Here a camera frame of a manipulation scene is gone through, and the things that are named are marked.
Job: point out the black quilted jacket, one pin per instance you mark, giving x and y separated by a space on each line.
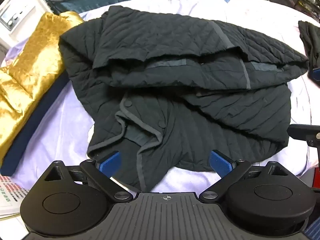
175 42

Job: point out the black cloth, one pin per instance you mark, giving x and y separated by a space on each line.
310 42

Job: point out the red object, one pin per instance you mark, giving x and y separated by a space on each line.
316 180

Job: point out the gold velvet cloth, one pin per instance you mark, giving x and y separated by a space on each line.
32 67

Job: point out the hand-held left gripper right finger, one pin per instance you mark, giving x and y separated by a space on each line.
220 163

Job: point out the navy blue cushion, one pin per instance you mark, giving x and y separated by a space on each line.
25 142

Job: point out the blue striped cloth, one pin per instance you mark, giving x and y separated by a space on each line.
314 231

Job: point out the white machine with control panel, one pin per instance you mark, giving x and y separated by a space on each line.
17 10

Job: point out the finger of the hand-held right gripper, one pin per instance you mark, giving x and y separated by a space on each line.
300 131
315 74

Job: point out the printed paper sheet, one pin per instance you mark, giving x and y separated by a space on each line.
11 192

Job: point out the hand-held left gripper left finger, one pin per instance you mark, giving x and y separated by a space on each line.
110 163

